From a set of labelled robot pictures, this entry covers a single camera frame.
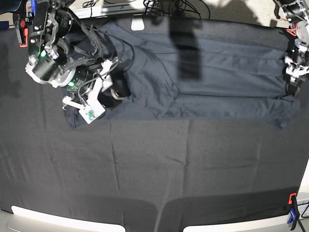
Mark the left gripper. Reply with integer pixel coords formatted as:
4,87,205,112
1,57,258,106
284,52,309,96

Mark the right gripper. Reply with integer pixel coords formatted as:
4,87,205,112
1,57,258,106
62,57,131,124

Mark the black cable bundle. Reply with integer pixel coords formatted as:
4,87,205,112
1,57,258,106
142,0,211,19

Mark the black table cloth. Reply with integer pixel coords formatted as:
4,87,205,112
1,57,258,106
0,18,309,232

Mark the red blue clamp near right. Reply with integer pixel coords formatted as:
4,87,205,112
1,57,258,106
287,193,306,232

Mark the red black clamp far left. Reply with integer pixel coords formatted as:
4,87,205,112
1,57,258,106
13,14,28,48

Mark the dark grey t-shirt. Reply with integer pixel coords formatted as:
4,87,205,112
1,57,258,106
61,19,302,130

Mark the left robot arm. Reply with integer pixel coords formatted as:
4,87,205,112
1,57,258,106
274,0,309,96

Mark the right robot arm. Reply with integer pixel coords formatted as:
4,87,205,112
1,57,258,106
25,0,131,124

